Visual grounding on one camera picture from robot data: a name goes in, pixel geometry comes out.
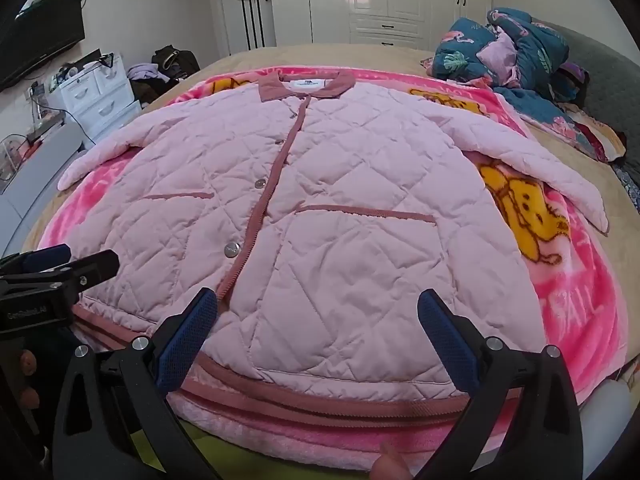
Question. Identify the pink quilted jacket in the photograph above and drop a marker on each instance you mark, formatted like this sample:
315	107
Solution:
325	210

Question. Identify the black clothes hanger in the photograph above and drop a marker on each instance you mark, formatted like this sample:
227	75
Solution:
105	60

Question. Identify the pink printed blanket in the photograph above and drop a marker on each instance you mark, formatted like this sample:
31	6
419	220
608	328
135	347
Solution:
575	285

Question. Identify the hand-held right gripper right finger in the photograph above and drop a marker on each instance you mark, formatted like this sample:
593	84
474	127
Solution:
447	342

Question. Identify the blue flamingo print quilt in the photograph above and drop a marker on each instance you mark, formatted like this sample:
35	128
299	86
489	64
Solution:
515	45

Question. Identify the grey television cabinet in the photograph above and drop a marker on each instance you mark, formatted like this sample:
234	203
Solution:
35	180

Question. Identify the floral printed cloth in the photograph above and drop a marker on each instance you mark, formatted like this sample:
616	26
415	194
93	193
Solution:
595	135

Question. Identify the person's left hand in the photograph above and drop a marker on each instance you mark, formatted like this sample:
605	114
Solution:
27	365

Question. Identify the purple clothes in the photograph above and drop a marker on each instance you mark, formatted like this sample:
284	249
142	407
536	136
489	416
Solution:
145	71

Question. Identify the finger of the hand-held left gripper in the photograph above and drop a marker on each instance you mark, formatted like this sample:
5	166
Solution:
45	257
97	266

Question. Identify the dark backpack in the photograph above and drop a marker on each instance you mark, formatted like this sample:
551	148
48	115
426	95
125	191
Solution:
177	60

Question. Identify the white plastic drawer unit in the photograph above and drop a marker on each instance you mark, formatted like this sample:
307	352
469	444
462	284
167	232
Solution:
100	95

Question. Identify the dark clothes pile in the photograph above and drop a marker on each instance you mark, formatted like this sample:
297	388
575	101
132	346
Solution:
150	91

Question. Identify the grey padded headboard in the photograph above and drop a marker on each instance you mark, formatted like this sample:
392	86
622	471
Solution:
610	85

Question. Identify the person's right hand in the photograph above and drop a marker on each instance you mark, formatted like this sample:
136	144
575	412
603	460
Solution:
392	465

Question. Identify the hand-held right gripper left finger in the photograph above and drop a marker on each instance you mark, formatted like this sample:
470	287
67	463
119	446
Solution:
187	342

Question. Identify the blue patterned cloth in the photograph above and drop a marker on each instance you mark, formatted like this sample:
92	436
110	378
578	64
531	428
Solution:
631	185

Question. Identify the bed with tan sheet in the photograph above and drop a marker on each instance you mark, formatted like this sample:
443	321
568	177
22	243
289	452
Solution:
310	55

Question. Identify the black television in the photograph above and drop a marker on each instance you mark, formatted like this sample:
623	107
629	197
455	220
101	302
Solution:
40	35

